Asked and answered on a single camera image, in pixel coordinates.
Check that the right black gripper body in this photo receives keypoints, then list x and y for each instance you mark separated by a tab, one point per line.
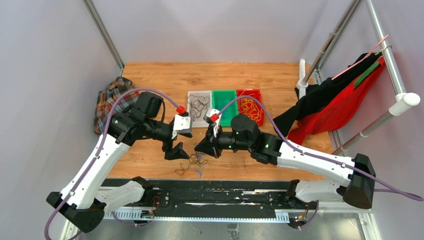
226	141

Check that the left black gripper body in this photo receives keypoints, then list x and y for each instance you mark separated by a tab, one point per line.
161	132

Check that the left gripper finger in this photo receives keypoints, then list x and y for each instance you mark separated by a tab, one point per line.
185	134
175	152

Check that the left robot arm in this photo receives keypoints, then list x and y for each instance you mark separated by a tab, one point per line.
80	202

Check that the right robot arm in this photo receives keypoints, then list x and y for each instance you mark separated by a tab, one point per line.
346	179

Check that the white plastic bin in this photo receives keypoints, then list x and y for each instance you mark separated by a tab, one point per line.
197	104

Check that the red plastic bin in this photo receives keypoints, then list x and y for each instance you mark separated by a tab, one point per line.
249	107

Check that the green plastic bin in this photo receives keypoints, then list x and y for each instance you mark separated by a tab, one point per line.
220	98

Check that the plaid cloth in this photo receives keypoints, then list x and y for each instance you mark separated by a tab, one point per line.
107	97

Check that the black garment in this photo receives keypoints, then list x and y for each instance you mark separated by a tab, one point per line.
319	96

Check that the red garment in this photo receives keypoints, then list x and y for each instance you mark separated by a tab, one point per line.
341	109

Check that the pink hanger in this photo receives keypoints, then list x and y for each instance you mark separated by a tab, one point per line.
362	59

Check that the metal clothes rack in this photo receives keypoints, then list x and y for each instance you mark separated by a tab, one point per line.
403	100

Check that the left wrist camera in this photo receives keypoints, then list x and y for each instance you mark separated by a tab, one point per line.
183	124

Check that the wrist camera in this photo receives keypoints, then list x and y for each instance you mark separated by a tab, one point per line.
183	124
212	118

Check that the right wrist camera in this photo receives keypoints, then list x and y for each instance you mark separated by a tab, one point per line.
212	118

